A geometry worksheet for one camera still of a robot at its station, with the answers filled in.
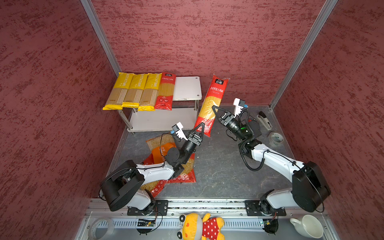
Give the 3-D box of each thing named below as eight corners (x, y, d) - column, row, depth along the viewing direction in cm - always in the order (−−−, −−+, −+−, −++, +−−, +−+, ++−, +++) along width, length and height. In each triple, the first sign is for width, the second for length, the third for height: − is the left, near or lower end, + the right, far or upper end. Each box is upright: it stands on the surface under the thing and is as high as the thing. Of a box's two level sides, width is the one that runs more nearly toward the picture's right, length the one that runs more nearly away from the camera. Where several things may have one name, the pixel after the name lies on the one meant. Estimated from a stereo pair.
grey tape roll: (269, 146, 100) (271, 143, 97) (264, 134, 107) (267, 131, 103) (283, 146, 100) (286, 143, 97) (278, 134, 107) (281, 131, 103)
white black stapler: (266, 130, 109) (269, 126, 105) (255, 115, 118) (257, 111, 114) (271, 129, 109) (273, 125, 106) (260, 114, 119) (262, 110, 115)
